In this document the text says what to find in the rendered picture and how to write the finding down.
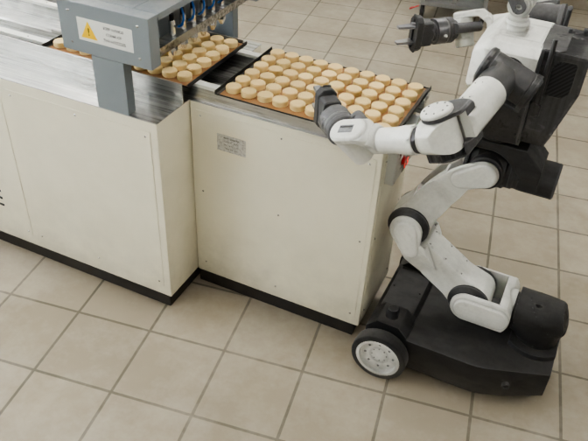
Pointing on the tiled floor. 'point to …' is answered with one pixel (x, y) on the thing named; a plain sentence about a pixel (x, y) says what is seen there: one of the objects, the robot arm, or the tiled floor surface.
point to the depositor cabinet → (97, 176)
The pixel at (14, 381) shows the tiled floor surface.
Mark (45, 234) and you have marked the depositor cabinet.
